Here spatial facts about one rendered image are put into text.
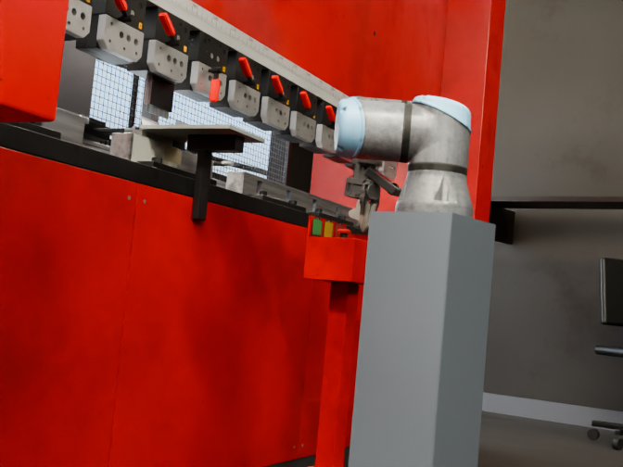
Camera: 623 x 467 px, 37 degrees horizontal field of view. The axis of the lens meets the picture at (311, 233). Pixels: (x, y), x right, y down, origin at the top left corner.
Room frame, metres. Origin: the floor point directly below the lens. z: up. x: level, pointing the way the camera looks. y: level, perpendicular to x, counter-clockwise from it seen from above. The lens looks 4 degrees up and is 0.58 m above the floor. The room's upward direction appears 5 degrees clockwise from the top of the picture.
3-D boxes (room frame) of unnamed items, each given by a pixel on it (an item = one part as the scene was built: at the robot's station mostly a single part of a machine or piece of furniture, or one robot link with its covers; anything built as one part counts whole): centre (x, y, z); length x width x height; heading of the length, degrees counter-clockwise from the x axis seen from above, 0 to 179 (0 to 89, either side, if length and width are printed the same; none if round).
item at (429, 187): (1.81, -0.23, 0.82); 0.15 x 0.15 x 0.10
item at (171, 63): (2.41, 0.44, 1.22); 0.15 x 0.09 x 0.17; 154
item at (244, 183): (3.56, -0.12, 0.92); 1.68 x 0.06 x 0.10; 154
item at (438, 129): (1.81, -0.23, 0.94); 0.13 x 0.12 x 0.14; 86
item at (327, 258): (2.69, -0.11, 0.75); 0.20 x 0.16 x 0.18; 146
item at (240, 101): (2.77, 0.26, 1.22); 0.15 x 0.09 x 0.17; 154
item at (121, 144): (2.48, 0.41, 0.92); 0.39 x 0.06 x 0.10; 154
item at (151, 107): (2.43, 0.43, 1.09); 0.10 x 0.02 x 0.10; 154
